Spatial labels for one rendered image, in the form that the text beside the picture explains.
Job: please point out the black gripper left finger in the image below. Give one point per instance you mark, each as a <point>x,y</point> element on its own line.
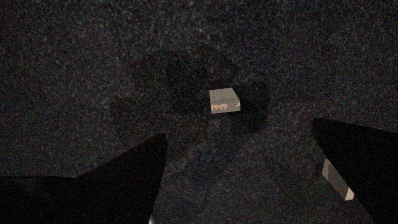
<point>121,191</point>

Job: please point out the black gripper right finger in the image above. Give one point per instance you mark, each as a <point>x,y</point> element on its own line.
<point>367,160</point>

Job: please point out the tan rectangular block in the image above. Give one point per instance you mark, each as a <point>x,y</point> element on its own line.
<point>336,181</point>
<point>224,100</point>

